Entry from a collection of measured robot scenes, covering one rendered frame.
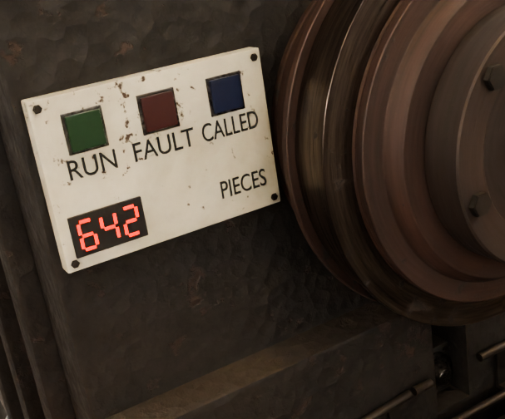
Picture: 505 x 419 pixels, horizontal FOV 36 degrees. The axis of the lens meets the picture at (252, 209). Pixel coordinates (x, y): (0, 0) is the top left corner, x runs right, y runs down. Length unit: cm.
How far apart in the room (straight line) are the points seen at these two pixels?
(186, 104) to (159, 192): 10
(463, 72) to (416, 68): 4
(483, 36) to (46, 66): 42
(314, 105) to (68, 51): 25
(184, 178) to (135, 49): 14
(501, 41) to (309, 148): 21
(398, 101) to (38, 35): 35
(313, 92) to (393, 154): 10
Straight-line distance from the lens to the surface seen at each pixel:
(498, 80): 77
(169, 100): 81
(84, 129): 78
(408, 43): 79
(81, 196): 80
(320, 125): 76
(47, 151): 78
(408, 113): 77
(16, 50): 78
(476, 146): 77
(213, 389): 92
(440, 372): 113
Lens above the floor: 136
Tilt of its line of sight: 20 degrees down
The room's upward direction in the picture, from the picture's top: 9 degrees counter-clockwise
